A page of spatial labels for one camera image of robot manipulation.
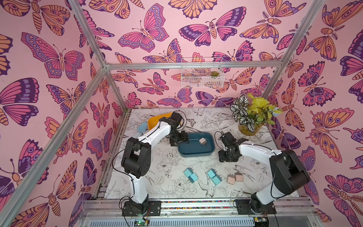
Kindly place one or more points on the teal storage box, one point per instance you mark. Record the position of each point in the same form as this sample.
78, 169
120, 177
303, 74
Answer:
194, 148

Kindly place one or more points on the white wire basket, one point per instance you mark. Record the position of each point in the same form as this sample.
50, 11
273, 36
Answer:
202, 74

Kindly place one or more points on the teal plug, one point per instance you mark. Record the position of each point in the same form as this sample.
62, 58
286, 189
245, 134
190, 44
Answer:
211, 173
193, 178
216, 180
188, 172

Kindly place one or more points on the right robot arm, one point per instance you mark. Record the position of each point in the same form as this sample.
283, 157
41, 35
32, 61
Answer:
288, 172

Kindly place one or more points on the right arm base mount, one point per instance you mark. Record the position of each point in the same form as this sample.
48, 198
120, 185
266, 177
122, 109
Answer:
248, 206

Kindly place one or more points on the pink plug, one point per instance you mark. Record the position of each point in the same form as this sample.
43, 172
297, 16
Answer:
203, 141
239, 177
231, 179

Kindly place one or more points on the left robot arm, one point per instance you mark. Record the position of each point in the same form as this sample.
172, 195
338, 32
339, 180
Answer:
136, 159

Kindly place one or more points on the yellow storage box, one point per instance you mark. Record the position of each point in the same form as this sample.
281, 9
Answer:
154, 120

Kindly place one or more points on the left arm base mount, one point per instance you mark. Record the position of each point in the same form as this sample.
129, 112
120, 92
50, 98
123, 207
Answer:
141, 208

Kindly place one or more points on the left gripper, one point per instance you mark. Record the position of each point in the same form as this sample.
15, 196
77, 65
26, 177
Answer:
185, 138

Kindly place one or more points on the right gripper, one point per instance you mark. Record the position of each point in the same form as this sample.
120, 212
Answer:
225, 144

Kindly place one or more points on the potted plant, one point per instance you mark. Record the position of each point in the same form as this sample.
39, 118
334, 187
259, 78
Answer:
252, 113

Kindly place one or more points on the light blue scoop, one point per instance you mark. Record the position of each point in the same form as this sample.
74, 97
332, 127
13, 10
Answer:
142, 128

